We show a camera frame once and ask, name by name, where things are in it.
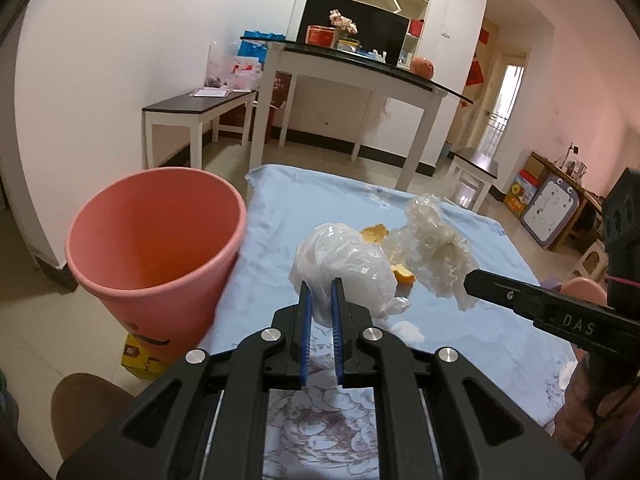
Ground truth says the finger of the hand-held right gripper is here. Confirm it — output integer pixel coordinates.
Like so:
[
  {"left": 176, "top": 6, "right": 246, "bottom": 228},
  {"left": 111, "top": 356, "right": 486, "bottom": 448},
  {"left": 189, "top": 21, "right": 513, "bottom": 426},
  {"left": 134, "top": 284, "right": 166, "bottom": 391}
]
[{"left": 464, "top": 269, "right": 544, "bottom": 329}]

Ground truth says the white bench with black top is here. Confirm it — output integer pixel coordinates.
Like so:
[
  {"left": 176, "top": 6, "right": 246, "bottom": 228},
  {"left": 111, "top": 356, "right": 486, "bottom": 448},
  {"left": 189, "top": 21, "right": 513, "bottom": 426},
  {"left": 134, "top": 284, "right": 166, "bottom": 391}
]
[{"left": 142, "top": 89, "right": 258, "bottom": 170}]

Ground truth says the wooden side desk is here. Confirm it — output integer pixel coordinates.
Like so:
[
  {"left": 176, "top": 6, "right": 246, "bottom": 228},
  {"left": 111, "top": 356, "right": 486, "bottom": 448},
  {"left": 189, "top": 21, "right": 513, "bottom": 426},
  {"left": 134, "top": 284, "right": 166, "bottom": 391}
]
[{"left": 530, "top": 151, "right": 603, "bottom": 251}]

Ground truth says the red tin box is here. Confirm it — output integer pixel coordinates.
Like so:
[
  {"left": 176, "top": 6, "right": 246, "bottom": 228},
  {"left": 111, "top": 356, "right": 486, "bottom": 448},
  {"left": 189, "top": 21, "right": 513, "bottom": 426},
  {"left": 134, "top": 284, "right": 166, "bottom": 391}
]
[{"left": 305, "top": 25, "right": 336, "bottom": 47}]

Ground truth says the colourful cardboard box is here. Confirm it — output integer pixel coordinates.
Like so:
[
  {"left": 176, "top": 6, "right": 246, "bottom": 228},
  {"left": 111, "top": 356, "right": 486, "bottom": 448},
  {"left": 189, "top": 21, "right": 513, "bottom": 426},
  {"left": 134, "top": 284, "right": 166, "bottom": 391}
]
[{"left": 502, "top": 170, "right": 538, "bottom": 218}]

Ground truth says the black television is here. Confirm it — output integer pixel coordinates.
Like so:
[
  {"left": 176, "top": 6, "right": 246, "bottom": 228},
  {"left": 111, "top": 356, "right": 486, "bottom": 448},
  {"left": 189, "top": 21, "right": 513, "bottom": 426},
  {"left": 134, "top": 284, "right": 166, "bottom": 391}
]
[{"left": 296, "top": 0, "right": 411, "bottom": 66}]

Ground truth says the white plastic step stool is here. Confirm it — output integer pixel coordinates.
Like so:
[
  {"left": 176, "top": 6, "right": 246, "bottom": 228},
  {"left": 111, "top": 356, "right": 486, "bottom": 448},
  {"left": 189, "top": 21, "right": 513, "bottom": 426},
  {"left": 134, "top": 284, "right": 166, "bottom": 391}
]
[{"left": 575, "top": 240, "right": 609, "bottom": 281}]

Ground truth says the white table with black top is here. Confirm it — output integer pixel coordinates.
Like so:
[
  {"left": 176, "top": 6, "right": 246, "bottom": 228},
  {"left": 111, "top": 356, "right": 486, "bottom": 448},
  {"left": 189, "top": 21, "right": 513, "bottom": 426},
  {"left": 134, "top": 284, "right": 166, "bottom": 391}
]
[{"left": 240, "top": 35, "right": 473, "bottom": 192}]

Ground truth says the clear plastic bag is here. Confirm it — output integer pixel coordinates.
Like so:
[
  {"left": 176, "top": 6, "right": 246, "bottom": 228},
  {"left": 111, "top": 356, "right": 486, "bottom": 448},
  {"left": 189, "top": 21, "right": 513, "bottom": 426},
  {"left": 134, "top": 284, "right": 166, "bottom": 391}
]
[{"left": 204, "top": 41, "right": 265, "bottom": 92}]

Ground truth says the small white stool black top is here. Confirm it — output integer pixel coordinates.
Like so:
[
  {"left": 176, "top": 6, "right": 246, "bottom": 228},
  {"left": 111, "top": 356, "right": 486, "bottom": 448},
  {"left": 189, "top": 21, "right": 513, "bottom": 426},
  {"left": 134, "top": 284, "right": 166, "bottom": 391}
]
[{"left": 445, "top": 147, "right": 500, "bottom": 213}]

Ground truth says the pink plastic bin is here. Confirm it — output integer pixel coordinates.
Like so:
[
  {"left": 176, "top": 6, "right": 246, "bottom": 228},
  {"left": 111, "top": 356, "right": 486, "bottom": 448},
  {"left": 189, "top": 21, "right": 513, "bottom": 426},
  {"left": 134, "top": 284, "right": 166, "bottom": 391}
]
[{"left": 65, "top": 166, "right": 248, "bottom": 363}]

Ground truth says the yellow cardboard box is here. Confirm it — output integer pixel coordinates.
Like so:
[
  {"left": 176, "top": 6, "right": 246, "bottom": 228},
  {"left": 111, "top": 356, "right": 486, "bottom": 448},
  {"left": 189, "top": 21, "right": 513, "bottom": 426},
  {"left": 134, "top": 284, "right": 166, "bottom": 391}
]
[{"left": 121, "top": 332, "right": 171, "bottom": 380}]

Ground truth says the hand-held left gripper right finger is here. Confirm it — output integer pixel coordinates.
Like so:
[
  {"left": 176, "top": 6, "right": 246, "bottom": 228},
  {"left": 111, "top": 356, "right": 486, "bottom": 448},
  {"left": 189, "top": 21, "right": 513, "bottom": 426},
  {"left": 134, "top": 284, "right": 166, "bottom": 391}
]
[{"left": 330, "top": 278, "right": 586, "bottom": 480}]

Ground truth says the white plastic bag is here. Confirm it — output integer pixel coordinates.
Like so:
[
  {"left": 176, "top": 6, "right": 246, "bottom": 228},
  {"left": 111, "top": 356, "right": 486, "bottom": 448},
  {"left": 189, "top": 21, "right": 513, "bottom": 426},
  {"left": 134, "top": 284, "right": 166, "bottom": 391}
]
[{"left": 289, "top": 221, "right": 412, "bottom": 328}]

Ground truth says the children's drawing board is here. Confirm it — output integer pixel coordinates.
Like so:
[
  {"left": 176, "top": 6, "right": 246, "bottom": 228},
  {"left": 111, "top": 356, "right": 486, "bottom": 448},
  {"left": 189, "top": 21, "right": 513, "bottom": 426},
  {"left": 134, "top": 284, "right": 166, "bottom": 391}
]
[{"left": 520, "top": 172, "right": 586, "bottom": 248}]

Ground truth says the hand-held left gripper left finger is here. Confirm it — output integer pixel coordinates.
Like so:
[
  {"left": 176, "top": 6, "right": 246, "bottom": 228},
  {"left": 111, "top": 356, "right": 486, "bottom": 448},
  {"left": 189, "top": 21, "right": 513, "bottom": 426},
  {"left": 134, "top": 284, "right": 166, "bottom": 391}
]
[{"left": 57, "top": 280, "right": 321, "bottom": 480}]

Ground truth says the dark red box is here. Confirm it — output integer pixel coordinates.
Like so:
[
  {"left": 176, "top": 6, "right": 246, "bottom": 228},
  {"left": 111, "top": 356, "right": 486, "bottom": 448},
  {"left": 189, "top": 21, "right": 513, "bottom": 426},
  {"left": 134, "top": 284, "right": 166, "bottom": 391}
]
[{"left": 270, "top": 71, "right": 292, "bottom": 108}]

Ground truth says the pink flower bouquet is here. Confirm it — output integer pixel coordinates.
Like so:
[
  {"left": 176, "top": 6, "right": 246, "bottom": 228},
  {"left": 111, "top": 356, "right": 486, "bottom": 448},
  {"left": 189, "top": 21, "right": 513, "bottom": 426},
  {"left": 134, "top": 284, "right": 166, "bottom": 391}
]
[{"left": 329, "top": 9, "right": 358, "bottom": 42}]

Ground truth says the clear bubble wrap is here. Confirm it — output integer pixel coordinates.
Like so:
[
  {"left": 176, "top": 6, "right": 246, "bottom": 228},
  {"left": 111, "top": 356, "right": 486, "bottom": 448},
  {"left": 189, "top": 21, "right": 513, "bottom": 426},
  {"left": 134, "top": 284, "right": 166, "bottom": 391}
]
[{"left": 387, "top": 192, "right": 476, "bottom": 313}]

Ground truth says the person's right hand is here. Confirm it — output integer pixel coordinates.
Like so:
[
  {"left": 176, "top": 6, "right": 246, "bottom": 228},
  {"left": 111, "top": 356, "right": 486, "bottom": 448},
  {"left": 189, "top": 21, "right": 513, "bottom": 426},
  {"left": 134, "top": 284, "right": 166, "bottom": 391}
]
[{"left": 554, "top": 352, "right": 629, "bottom": 462}]

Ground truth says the blue shopping bag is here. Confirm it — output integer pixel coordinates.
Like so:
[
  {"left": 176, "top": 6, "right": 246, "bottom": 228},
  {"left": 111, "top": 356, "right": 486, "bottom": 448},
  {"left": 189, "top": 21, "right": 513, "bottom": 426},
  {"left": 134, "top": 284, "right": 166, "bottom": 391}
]
[{"left": 237, "top": 30, "right": 286, "bottom": 61}]

